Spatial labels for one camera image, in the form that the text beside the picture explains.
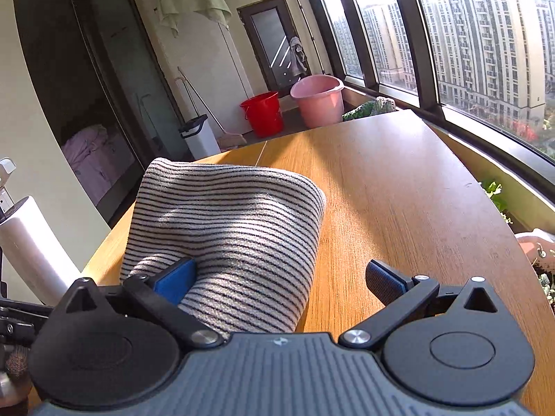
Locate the beige striped knit sweater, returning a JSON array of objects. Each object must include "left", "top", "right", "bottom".
[{"left": 119, "top": 158, "right": 326, "bottom": 337}]

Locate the white cylindrical air purifier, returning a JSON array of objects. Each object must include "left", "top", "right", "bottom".
[{"left": 1, "top": 196, "right": 81, "bottom": 306}]

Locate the potted green plant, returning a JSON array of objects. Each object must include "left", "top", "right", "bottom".
[{"left": 480, "top": 180, "right": 513, "bottom": 225}]

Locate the pink bedding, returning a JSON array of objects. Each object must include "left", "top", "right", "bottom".
[{"left": 61, "top": 124, "right": 136, "bottom": 206}]

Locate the white trash bin black lid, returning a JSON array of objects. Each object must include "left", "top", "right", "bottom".
[{"left": 179, "top": 115, "right": 221, "bottom": 160}]

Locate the broom with dustpan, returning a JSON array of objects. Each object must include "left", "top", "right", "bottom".
[{"left": 175, "top": 67, "right": 247, "bottom": 151}]

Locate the green plush toy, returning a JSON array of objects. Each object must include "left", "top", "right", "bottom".
[{"left": 342, "top": 97, "right": 397, "bottom": 121}]

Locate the red plastic bucket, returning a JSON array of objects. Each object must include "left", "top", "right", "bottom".
[{"left": 240, "top": 91, "right": 284, "bottom": 138}]

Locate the pink plastic basin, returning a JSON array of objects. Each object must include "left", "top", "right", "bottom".
[{"left": 290, "top": 74, "right": 344, "bottom": 129}]

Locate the grey hanging rag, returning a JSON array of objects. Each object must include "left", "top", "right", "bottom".
[{"left": 289, "top": 36, "right": 309, "bottom": 77}]

